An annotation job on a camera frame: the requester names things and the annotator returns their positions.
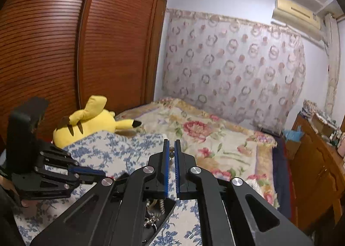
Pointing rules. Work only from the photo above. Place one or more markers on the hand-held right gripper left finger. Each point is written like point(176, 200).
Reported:
point(166, 165)

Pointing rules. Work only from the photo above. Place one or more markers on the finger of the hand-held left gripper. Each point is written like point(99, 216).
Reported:
point(54, 186)
point(86, 171)

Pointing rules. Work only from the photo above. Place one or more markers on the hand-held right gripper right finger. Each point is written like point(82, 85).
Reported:
point(178, 165)

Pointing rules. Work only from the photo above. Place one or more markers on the black box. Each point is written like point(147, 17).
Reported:
point(169, 208)

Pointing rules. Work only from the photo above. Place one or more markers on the person's left hand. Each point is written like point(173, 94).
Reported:
point(23, 202)

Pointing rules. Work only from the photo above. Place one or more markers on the blue floral tablecloth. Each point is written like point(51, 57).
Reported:
point(113, 151)

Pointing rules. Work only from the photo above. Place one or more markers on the floral blanket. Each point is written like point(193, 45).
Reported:
point(215, 143)

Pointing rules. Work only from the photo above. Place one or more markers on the yellow plush toy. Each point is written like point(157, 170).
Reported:
point(89, 124)

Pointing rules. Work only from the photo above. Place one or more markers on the wooden louvered wardrobe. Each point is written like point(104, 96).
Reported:
point(67, 46)

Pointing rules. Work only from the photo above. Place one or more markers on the dark blue bedsheet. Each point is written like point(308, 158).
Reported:
point(281, 181)

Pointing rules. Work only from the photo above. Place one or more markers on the circle patterned curtain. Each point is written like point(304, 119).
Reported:
point(231, 73)

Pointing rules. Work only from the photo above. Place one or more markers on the blue plastic bag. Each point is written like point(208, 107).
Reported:
point(293, 134)

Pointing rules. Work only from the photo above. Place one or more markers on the wooden cabinet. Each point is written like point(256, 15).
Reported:
point(318, 181)

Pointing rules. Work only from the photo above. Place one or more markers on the patterned box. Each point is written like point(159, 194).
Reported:
point(309, 108)

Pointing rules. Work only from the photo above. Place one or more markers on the cardboard box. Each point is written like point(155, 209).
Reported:
point(322, 123)

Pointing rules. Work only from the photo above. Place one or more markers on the pink thermos jug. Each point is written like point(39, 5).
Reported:
point(341, 144)

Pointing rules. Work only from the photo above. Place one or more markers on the cream side curtain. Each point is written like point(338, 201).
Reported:
point(333, 68)

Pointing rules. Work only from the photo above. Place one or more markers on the beige air conditioner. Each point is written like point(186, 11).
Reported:
point(296, 18)

